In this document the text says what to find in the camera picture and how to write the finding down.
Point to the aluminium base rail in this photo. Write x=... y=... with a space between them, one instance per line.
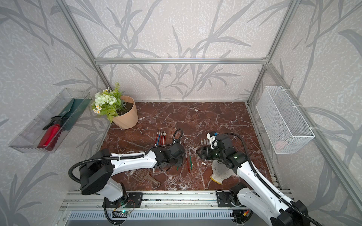
x=150 y=200

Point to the terracotta flower pot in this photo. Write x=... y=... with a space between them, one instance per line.
x=129 y=119

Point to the clear plastic wall tray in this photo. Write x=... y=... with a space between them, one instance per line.
x=29 y=138

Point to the white work glove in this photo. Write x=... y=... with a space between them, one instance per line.
x=220 y=172

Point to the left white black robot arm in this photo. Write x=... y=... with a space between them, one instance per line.
x=95 y=174

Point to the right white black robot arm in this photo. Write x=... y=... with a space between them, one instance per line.
x=258 y=194

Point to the red spray bottle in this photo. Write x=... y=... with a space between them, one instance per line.
x=52 y=134

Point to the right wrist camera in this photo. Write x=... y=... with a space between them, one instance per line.
x=211 y=136

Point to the artificial white flower plant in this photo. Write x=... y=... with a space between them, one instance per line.
x=109 y=103

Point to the white wire mesh basket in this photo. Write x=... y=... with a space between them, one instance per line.
x=285 y=126

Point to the small circuit board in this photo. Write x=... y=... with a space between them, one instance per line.
x=124 y=213

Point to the green carving knife right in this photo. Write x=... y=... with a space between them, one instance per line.
x=190 y=161

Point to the green garden trowel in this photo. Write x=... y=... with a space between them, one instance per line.
x=70 y=114

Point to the brown plastic scoop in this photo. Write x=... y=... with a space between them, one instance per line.
x=142 y=175

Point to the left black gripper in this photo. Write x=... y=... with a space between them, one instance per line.
x=180 y=158

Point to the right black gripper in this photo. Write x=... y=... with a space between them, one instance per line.
x=206 y=149

